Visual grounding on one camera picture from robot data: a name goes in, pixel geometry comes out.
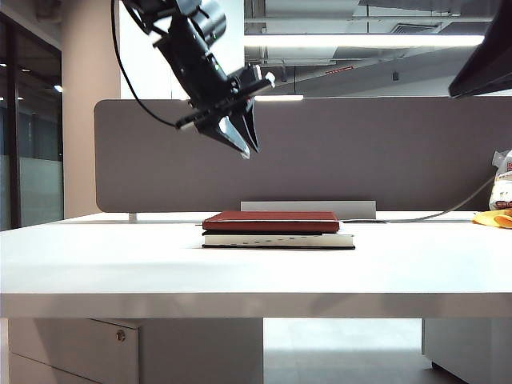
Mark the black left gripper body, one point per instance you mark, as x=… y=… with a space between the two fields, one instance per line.
x=232 y=96

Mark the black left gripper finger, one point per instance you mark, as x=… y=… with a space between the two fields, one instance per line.
x=228 y=134
x=250 y=124

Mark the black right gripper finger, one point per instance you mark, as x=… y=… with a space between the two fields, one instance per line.
x=492 y=68

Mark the red leather book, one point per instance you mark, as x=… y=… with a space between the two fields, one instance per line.
x=272 y=221

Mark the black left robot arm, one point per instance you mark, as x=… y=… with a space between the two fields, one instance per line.
x=192 y=44

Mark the black book with white pages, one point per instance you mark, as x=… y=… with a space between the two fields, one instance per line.
x=280 y=240

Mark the short ceiling light strip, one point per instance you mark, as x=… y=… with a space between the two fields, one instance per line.
x=280 y=98

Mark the ceiling air vent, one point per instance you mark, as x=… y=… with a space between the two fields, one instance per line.
x=414 y=29

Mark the grey desk partition screen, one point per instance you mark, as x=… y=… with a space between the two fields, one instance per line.
x=340 y=160

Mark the red ceiling sign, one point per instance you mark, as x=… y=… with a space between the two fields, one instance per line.
x=338 y=70

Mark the clear plastic snack bag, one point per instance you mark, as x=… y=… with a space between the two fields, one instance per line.
x=503 y=188

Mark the yellow cloth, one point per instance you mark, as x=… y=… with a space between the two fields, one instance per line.
x=490 y=219

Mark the white drawer cabinet with lock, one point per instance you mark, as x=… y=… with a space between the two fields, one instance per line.
x=180 y=352

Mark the silver cabinet lock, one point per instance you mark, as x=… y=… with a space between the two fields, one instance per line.
x=120 y=336

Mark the grey partition bracket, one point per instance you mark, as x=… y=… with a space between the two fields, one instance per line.
x=132 y=217

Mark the glass wall with dark frame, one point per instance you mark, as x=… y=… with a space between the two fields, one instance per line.
x=36 y=132

